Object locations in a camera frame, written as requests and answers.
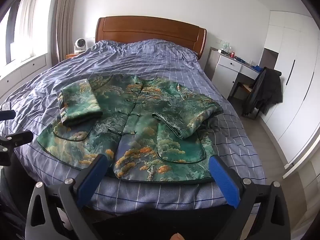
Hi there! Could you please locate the white desk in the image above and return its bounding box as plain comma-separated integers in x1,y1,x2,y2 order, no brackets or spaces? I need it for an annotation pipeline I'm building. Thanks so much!
204,46,265,101

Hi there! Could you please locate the wooden bed headboard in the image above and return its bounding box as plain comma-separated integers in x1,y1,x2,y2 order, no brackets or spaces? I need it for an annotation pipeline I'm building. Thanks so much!
95,16,207,60

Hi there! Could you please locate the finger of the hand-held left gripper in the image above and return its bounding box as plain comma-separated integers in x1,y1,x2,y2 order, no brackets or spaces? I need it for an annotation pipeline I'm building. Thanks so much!
0,109,16,120
0,131,34,153

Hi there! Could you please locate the window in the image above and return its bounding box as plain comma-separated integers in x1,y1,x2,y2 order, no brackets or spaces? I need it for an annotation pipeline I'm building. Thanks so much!
0,0,49,67

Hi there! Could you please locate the white window cabinet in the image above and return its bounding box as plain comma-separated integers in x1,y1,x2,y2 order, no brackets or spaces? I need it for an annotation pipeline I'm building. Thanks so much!
0,54,54,100

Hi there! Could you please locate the green printed satin jacket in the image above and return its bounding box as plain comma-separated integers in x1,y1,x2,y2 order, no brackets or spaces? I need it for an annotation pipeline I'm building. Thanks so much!
37,74,224,183

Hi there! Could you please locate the black jacket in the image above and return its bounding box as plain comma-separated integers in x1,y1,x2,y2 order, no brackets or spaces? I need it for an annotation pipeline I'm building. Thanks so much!
244,67,283,117

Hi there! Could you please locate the wooden chair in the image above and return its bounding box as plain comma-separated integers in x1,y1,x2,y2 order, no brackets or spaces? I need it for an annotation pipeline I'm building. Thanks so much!
230,81,262,120

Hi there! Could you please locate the beige curtain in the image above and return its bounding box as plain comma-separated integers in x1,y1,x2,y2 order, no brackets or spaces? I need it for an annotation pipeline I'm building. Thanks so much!
51,0,81,64

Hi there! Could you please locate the white wardrobe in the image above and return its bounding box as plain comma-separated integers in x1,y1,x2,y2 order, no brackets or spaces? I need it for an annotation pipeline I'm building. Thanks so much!
259,10,320,167

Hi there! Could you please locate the blue checked blanket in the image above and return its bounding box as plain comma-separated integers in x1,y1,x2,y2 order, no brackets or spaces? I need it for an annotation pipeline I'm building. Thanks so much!
0,39,267,217

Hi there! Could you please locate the small white fan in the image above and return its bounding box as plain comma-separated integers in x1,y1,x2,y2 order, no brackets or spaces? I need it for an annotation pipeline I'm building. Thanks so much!
74,38,87,54

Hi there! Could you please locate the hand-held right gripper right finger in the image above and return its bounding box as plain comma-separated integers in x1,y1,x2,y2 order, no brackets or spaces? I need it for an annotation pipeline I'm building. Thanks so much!
209,155,292,240

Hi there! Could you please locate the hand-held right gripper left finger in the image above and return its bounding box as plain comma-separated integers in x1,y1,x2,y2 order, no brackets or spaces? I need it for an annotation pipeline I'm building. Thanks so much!
25,154,109,240

